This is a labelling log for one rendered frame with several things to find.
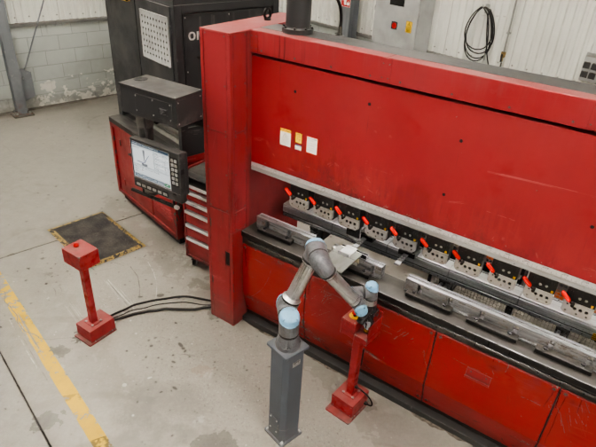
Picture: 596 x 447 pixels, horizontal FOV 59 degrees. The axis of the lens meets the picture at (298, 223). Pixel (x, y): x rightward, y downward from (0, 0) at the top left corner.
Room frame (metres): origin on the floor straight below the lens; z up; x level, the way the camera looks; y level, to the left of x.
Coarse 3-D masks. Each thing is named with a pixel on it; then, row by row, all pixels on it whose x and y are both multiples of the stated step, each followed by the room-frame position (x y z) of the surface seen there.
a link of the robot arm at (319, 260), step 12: (312, 252) 2.37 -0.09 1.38; (324, 252) 2.37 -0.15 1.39; (312, 264) 2.32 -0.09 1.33; (324, 264) 2.31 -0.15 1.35; (324, 276) 2.29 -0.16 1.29; (336, 276) 2.32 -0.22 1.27; (336, 288) 2.31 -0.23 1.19; (348, 288) 2.33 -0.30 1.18; (348, 300) 2.32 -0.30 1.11; (360, 300) 2.35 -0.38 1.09; (360, 312) 2.31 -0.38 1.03
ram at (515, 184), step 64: (256, 64) 3.42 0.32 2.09; (256, 128) 3.42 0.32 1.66; (320, 128) 3.14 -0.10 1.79; (384, 128) 2.90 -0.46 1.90; (448, 128) 2.70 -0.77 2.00; (512, 128) 2.53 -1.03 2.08; (576, 128) 2.42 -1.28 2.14; (320, 192) 3.12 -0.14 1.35; (384, 192) 2.87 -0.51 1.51; (448, 192) 2.66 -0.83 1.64; (512, 192) 2.48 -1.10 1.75; (576, 192) 2.32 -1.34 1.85; (576, 256) 2.27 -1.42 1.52
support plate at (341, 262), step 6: (330, 252) 2.95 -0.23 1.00; (336, 252) 2.95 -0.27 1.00; (330, 258) 2.88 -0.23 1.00; (336, 258) 2.88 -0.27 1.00; (342, 258) 2.89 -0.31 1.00; (348, 258) 2.89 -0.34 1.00; (354, 258) 2.89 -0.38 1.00; (336, 264) 2.81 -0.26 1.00; (342, 264) 2.81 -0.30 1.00; (348, 264) 2.82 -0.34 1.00; (336, 270) 2.75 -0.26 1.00; (342, 270) 2.76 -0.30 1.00
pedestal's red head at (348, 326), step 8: (344, 320) 2.54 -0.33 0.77; (352, 320) 2.53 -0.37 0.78; (344, 328) 2.54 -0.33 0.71; (352, 328) 2.50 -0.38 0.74; (360, 328) 2.54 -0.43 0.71; (368, 328) 2.44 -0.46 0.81; (376, 328) 2.52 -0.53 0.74; (352, 336) 2.50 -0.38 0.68; (360, 336) 2.48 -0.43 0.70; (368, 336) 2.45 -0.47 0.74; (376, 336) 2.53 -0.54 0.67
